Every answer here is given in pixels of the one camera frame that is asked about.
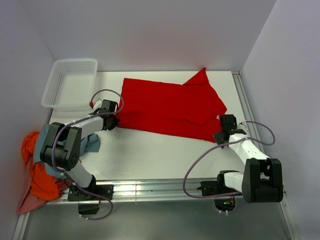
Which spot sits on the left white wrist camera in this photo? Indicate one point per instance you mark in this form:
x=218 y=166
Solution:
x=95 y=104

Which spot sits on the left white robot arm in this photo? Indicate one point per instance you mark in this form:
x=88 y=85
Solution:
x=61 y=149

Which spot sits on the blue grey t shirt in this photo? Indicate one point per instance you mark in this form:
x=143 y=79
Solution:
x=89 y=144

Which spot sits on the aluminium right side rail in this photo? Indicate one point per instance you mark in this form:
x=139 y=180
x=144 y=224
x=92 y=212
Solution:
x=247 y=106

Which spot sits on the pink t shirt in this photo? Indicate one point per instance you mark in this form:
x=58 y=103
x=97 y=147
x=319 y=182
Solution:
x=29 y=202

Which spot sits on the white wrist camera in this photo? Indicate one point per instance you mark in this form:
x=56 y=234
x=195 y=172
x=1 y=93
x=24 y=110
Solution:
x=95 y=104
x=243 y=125

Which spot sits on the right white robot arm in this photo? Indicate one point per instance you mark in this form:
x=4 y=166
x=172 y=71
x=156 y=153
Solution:
x=261 y=181

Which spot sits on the white plastic perforated basket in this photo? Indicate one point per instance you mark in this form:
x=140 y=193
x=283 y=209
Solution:
x=70 y=85

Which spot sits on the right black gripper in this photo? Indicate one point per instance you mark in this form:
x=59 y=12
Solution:
x=217 y=137

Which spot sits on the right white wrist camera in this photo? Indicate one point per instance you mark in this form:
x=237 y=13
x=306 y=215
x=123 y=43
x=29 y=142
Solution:
x=243 y=125

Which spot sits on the red t shirt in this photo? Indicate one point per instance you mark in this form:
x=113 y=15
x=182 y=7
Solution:
x=188 y=110

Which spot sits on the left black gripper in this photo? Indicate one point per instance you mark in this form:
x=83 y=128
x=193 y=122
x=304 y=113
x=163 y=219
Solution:
x=116 y=120

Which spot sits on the aluminium front rail frame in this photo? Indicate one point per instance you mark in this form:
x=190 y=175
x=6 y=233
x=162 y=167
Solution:
x=155 y=210

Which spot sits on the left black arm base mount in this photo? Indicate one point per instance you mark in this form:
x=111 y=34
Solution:
x=89 y=204

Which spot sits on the orange t shirt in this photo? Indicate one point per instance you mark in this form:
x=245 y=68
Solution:
x=42 y=185

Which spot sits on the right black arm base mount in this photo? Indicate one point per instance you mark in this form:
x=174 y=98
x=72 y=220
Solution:
x=212 y=187

